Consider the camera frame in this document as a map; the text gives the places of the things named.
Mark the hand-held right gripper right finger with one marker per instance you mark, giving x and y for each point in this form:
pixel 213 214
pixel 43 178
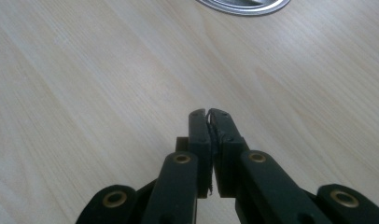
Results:
pixel 228 137

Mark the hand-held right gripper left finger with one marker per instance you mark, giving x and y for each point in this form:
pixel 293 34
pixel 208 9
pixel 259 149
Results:
pixel 199 140

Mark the round silver metal plate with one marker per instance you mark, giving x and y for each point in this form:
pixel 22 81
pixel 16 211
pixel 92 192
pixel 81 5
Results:
pixel 244 6

